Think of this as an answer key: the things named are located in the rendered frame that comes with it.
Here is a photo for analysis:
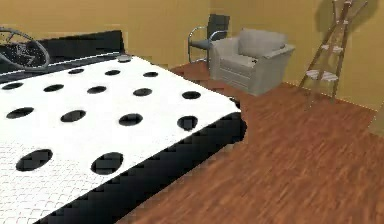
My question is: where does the grey armchair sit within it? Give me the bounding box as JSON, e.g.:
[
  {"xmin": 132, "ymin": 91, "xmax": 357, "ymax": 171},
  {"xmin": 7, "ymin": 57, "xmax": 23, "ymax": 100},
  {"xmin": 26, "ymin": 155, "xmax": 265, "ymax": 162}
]
[{"xmin": 209, "ymin": 27, "xmax": 296, "ymax": 97}]

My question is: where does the brown ladder shelf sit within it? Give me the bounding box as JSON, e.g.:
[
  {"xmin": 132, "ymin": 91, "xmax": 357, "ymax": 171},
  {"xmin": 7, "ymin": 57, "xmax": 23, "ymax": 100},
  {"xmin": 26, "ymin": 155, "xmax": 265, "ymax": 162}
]
[{"xmin": 298, "ymin": 0, "xmax": 369, "ymax": 111}]

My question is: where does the white black-dotted bed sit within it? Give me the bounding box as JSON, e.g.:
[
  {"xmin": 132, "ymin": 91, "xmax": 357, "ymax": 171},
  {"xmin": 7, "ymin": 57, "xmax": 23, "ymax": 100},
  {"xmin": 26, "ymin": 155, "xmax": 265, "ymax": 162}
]
[{"xmin": 0, "ymin": 29, "xmax": 248, "ymax": 224}]

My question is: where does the black metal-frame chair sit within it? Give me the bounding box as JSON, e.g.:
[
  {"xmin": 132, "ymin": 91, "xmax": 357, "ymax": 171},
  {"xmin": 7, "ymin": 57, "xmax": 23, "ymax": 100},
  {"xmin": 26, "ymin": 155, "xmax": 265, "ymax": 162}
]
[{"xmin": 187, "ymin": 13, "xmax": 232, "ymax": 66}]

